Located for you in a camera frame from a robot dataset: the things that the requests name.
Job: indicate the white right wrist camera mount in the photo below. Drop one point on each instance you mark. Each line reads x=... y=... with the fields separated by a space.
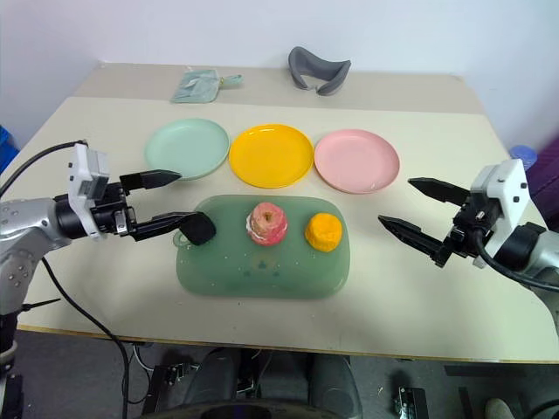
x=508 y=183

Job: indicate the wide dark rounded shape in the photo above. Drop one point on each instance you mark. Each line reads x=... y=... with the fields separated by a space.
x=244 y=411

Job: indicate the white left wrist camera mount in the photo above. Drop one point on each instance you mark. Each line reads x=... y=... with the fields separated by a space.
x=87 y=174

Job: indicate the blue crate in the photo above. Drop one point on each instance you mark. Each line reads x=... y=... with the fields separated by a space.
x=6 y=150

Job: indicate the mint green pouch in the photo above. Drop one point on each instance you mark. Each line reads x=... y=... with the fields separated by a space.
x=194 y=87

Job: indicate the pink plate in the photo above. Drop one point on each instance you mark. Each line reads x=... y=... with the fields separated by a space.
x=356 y=159

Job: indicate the yellow plate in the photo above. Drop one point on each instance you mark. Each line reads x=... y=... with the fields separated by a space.
x=271 y=155

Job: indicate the grey shoe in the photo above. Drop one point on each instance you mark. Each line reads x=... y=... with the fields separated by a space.
x=502 y=410

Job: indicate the pink apple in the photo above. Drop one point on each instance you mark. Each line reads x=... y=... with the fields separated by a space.
x=267 y=224

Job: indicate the black zip tie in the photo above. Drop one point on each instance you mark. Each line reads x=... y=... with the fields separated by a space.
x=41 y=304

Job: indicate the blue round cap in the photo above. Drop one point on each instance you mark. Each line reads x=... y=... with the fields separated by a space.
x=522 y=156

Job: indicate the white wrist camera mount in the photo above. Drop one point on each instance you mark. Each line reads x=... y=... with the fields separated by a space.
x=508 y=183
x=87 y=174

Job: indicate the translucent green tray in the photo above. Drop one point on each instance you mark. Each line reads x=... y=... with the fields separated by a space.
x=262 y=272

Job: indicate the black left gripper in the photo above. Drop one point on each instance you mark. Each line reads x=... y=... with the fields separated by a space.
x=111 y=209

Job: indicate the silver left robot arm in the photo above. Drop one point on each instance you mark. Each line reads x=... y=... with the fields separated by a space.
x=26 y=222

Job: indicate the orange fruit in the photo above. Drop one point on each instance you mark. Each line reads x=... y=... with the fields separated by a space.
x=323 y=232

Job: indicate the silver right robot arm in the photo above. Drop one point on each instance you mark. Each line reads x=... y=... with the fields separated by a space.
x=530 y=249

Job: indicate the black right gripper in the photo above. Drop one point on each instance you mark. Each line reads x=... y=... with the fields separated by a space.
x=474 y=227

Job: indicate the purple object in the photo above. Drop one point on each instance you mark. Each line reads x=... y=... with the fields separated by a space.
x=546 y=179

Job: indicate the grey curved foam pad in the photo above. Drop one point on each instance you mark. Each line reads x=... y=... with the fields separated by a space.
x=301 y=65

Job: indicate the mint green plate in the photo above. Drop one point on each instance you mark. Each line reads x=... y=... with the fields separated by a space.
x=188 y=146

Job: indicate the dark avocado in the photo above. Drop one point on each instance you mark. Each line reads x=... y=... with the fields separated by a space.
x=200 y=229

